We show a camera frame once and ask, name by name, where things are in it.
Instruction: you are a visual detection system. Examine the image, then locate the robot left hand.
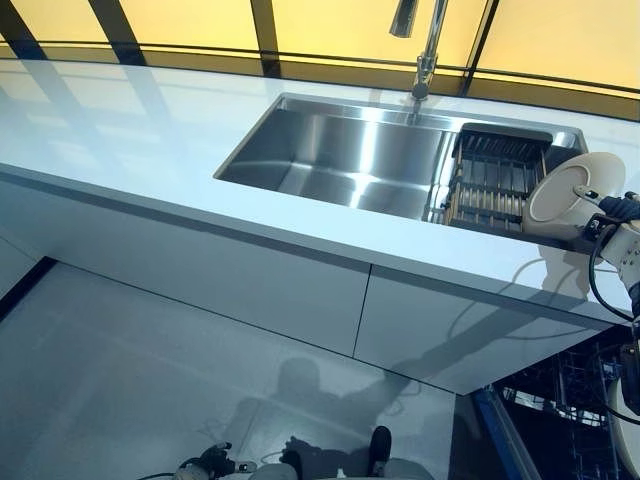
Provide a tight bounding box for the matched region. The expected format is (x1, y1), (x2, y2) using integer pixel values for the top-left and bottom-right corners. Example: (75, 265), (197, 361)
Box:
(199, 442), (249, 477)

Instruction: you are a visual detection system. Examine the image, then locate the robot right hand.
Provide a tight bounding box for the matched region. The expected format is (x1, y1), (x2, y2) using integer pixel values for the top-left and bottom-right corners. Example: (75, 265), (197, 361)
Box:
(573, 184), (640, 222)

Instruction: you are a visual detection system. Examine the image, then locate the black robot left foot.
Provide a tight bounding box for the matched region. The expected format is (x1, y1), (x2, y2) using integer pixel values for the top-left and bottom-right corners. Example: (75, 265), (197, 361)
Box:
(281, 436), (305, 472)

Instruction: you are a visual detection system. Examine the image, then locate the black robot foot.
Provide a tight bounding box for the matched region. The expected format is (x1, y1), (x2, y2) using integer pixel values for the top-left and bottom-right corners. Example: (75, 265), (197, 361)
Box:
(281, 436), (305, 472)
(369, 425), (393, 477)

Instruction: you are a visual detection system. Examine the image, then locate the black dish drying rack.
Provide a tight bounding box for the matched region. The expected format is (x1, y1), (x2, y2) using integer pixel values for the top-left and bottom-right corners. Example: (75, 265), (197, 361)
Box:
(441, 121), (555, 235)

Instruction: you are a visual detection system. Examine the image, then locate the black robot right foot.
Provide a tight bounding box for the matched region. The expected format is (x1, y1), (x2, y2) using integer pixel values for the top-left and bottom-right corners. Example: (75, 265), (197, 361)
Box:
(369, 425), (393, 477)

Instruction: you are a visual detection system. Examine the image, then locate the grey robot right leg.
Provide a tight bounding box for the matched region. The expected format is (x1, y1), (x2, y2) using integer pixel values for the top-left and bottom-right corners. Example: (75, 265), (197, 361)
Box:
(381, 456), (435, 480)

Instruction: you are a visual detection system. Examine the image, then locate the white cabinet door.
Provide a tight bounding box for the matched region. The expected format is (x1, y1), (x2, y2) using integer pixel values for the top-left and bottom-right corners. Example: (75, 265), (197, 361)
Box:
(0, 173), (373, 360)
(351, 263), (617, 397)

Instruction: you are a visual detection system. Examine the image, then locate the chrome pull-down kitchen faucet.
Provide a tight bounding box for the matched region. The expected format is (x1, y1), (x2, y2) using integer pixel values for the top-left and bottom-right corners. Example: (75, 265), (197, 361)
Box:
(388, 0), (452, 102)

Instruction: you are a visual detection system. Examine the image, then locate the stainless steel sink basin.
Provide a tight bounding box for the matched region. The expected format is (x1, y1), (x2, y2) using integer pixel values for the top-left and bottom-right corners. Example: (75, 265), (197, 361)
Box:
(211, 91), (590, 247)

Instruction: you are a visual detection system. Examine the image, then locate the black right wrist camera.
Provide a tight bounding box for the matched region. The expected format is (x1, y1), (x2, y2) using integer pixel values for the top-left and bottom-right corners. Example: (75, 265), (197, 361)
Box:
(581, 213), (617, 242)

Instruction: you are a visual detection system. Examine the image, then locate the dishwasher lower wire rack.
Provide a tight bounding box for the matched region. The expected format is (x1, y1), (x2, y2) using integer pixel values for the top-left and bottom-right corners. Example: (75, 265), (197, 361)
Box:
(491, 338), (632, 480)

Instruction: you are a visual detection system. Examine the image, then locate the dark window frame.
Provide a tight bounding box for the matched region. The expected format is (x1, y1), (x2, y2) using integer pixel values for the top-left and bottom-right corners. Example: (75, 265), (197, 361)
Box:
(0, 0), (640, 107)

